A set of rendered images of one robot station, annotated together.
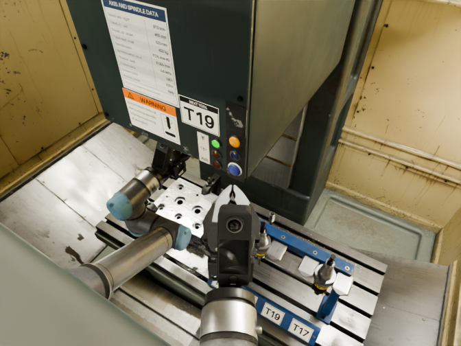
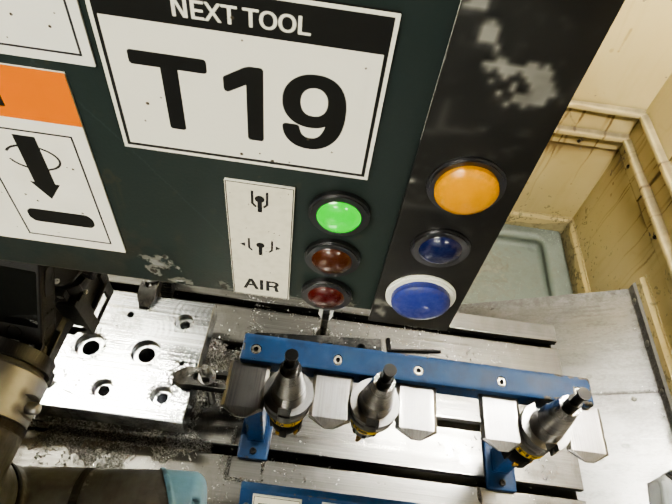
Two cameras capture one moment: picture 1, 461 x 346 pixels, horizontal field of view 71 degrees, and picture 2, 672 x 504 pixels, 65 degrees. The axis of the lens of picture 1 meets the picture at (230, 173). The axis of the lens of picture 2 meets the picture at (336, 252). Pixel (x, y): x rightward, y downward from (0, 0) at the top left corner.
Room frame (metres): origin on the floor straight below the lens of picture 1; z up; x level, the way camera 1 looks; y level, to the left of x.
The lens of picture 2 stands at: (0.40, 0.12, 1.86)
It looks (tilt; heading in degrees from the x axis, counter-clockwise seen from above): 52 degrees down; 327
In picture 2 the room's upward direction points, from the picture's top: 9 degrees clockwise
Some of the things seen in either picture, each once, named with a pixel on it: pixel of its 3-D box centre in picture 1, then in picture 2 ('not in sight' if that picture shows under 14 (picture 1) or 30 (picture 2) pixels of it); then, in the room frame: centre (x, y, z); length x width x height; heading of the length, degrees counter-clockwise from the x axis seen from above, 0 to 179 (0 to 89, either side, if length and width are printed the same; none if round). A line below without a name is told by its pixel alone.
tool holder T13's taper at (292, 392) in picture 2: not in sight; (289, 380); (0.64, -0.01, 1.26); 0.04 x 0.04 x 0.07
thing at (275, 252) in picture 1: (276, 250); (416, 412); (0.56, -0.15, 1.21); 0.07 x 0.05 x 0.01; 149
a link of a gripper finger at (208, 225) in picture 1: (217, 226); not in sight; (0.30, 0.02, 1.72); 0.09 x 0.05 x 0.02; 179
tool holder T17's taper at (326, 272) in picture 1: (327, 268); (558, 416); (0.47, -0.29, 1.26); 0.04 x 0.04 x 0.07
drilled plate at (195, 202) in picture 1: (188, 208); (120, 354); (0.92, 0.19, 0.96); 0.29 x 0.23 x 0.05; 59
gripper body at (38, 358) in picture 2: (165, 167); (42, 309); (0.73, 0.21, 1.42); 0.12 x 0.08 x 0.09; 145
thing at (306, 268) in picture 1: (307, 267); (500, 423); (0.50, -0.24, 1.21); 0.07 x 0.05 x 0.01; 149
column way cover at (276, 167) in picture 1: (250, 134); not in sight; (1.22, -0.10, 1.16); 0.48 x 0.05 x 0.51; 59
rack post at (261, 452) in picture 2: not in sight; (255, 399); (0.72, 0.01, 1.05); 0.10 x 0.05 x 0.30; 149
